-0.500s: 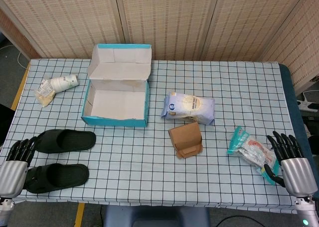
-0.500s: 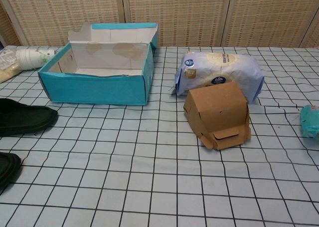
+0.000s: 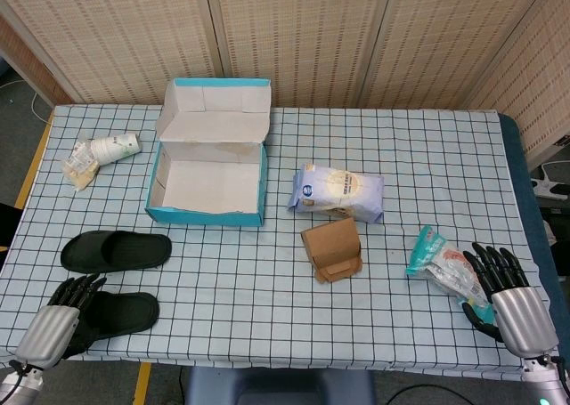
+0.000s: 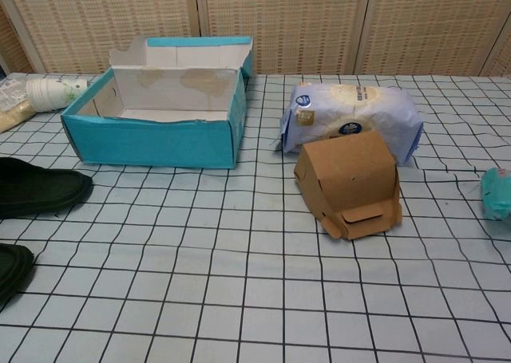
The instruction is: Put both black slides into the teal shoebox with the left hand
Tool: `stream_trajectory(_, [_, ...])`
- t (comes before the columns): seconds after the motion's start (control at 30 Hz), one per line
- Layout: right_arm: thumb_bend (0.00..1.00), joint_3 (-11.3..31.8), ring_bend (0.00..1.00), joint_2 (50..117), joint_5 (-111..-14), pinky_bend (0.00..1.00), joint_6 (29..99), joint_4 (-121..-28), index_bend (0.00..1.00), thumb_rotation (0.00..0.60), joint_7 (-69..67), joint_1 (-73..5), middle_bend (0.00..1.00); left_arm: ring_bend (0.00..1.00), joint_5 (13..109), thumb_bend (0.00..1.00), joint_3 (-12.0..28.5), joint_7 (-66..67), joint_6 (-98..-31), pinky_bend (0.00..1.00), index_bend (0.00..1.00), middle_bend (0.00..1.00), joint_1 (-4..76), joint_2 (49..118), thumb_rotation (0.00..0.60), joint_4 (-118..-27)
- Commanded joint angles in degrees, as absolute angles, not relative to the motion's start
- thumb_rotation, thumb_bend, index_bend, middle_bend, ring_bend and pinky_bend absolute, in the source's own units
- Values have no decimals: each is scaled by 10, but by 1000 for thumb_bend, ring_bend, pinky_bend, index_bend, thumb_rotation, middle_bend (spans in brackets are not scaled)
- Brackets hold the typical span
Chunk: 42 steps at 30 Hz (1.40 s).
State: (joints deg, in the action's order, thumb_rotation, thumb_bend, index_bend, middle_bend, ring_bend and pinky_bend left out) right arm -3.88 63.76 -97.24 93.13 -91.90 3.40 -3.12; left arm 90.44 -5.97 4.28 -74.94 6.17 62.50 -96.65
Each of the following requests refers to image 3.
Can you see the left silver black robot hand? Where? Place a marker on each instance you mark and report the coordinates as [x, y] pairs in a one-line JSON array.
[[44, 334]]

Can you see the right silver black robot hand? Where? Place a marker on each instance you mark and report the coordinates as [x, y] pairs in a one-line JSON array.
[[523, 320]]

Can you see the black slipper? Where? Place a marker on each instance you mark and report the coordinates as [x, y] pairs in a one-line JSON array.
[[116, 250], [124, 311]]

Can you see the teal cardboard shoe box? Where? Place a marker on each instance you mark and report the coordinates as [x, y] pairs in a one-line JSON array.
[[209, 187]]

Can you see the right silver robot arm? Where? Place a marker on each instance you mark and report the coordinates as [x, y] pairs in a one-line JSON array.
[[548, 378]]

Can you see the brown cardboard takeaway box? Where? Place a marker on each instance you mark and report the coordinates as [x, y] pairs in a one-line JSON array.
[[331, 249]]

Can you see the teal plastic snack bag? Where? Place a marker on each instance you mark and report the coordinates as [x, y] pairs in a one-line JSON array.
[[441, 262]]

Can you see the white office chair base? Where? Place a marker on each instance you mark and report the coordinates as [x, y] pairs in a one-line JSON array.
[[550, 184]]

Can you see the dark blue padded table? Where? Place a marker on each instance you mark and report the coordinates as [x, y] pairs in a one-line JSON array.
[[525, 178]]

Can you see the stack of paper cups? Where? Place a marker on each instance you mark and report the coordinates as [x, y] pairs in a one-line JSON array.
[[113, 149]]

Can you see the blue checkered tablecloth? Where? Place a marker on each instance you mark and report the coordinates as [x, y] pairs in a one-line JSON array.
[[245, 298]]

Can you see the blue white tissue pack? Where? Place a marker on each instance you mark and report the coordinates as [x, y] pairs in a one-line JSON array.
[[334, 193]]

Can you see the woven bamboo folding screen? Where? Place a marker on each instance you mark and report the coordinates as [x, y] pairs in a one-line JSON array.
[[311, 31]]

